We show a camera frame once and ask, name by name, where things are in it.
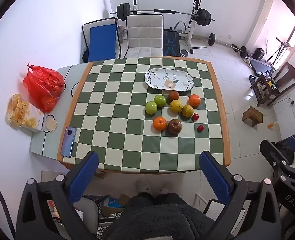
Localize grey treadmill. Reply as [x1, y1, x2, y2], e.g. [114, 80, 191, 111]
[246, 56, 275, 74]

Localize barbell with black plates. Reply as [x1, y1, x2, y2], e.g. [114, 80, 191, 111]
[110, 3, 215, 28]

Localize black speaker box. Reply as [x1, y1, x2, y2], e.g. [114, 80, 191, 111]
[253, 48, 265, 61]

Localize green apple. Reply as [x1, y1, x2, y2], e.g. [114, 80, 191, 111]
[145, 101, 158, 115]
[154, 94, 167, 107]

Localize clear bag of yellow chips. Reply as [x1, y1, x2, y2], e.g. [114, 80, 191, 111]
[7, 94, 38, 128]

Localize white stool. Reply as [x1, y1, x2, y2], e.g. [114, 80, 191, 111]
[196, 192, 245, 233]

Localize dark wooden chair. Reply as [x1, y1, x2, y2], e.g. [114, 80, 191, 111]
[256, 62, 295, 108]

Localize floral oval plate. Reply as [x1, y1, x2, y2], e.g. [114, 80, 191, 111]
[144, 68, 195, 92]

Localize green white checkered tablecloth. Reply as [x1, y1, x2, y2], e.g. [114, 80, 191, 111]
[57, 56, 231, 174]

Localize dark red-orange round fruit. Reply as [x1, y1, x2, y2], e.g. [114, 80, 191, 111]
[168, 90, 180, 102]

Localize person's dark fleece clothing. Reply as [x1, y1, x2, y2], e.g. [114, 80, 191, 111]
[107, 192, 216, 240]

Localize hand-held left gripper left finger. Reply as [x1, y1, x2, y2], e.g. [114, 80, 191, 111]
[16, 151, 99, 240]

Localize red apple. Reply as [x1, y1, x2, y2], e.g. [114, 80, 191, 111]
[168, 119, 182, 134]

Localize white weight rack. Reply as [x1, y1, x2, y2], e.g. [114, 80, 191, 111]
[131, 0, 208, 54]

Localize yellow pear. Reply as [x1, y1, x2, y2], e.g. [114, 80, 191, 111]
[169, 99, 183, 112]
[182, 104, 194, 117]

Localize black blue weight bench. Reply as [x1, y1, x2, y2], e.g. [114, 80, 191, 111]
[162, 29, 181, 57]

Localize small wooden stool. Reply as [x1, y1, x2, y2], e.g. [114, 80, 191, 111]
[242, 106, 263, 127]

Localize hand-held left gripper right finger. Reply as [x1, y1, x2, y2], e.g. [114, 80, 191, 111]
[199, 151, 283, 240]

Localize blue smartphone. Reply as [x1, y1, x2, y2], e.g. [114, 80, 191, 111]
[61, 127, 77, 158]

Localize open cardboard box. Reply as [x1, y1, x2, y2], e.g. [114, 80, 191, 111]
[97, 194, 131, 218]

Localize orange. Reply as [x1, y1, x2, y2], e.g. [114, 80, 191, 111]
[189, 94, 201, 107]
[153, 117, 167, 132]

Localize red plastic bag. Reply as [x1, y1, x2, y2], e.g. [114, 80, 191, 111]
[23, 63, 65, 113]

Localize grey fuzzy slipper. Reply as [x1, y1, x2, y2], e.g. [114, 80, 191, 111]
[136, 179, 151, 194]
[158, 180, 173, 195]

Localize white padded chair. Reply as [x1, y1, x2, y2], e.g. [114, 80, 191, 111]
[125, 14, 164, 59]

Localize long barbell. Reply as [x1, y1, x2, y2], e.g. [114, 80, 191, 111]
[209, 33, 253, 58]

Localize black plastic crate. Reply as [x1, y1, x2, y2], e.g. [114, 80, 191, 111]
[249, 74, 263, 98]

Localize black tripod stand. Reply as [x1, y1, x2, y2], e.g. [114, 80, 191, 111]
[265, 37, 291, 63]

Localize white cardboard box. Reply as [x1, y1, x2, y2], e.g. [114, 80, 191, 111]
[25, 102, 58, 133]

